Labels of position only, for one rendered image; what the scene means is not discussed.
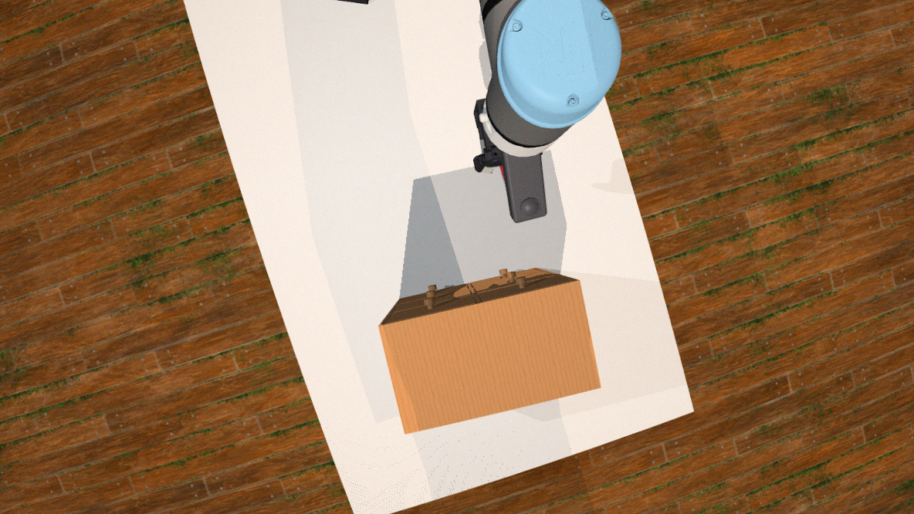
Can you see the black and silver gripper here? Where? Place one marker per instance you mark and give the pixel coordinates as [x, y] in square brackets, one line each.
[490, 152]

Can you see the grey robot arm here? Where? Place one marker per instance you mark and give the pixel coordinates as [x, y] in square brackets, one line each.
[551, 64]

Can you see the brown wooden chest of drawers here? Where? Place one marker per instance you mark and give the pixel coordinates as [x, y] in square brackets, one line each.
[490, 357]

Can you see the brown wooden drawer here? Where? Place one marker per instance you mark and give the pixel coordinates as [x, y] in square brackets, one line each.
[438, 299]
[510, 281]
[438, 292]
[503, 273]
[521, 287]
[430, 307]

